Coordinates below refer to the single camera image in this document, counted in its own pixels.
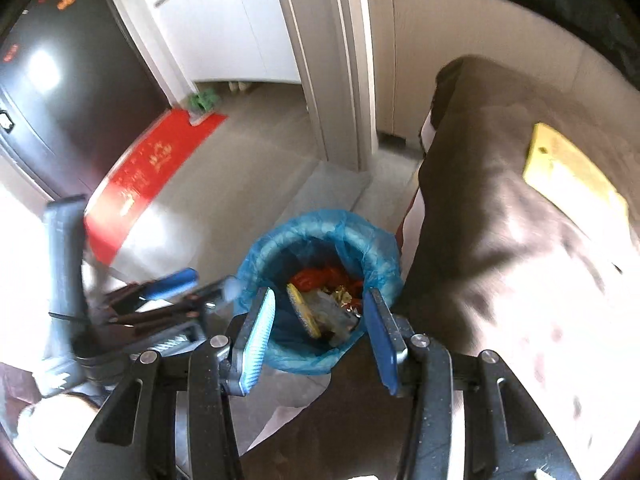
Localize gold-lined paper cup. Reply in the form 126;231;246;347
286;283;322;339

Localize red snack bag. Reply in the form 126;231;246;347
290;264;363;312

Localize yellow snack package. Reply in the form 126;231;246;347
523;122;629;236

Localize blue-lined trash bin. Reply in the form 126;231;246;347
234;209;404;375

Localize red door mat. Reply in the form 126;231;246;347
85;108;227;266

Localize green potted plant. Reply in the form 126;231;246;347
188;88;220;115

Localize dark entrance door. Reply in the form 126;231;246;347
1;0;169;197

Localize white cabinet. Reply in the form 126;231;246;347
94;0;302;106

